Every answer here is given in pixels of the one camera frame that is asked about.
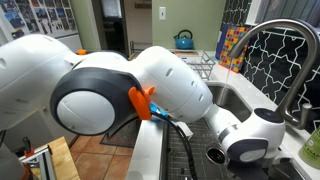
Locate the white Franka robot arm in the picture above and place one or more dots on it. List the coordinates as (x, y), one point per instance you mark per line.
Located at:
(33, 73)

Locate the stainless steel sink basin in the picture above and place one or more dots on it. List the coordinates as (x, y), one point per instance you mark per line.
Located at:
(233, 100)

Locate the wooden board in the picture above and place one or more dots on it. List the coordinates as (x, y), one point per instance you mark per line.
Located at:
(186, 52)

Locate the teal kettle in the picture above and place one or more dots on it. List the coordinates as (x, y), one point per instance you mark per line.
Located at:
(184, 43)

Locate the blue cutting board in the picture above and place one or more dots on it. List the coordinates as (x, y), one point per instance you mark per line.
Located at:
(220, 43)

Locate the multicoloured patterned cutting board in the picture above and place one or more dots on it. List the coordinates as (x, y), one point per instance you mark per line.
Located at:
(233, 43)

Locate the wooden workbench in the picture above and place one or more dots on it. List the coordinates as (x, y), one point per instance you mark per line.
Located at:
(63, 160)

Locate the brushed metal gooseneck faucet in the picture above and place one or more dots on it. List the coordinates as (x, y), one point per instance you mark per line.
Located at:
(300, 83)

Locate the black orange clamp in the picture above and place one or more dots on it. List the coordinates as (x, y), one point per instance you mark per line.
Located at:
(28, 150)

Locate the kitchen window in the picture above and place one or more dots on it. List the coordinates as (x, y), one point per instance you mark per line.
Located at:
(290, 10)

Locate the green soap bottle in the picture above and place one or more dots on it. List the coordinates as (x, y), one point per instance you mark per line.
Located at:
(313, 150)

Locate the white light switch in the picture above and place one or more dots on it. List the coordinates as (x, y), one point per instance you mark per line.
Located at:
(162, 13)

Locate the aluminium extrusion frame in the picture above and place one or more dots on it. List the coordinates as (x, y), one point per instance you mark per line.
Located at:
(45, 163)

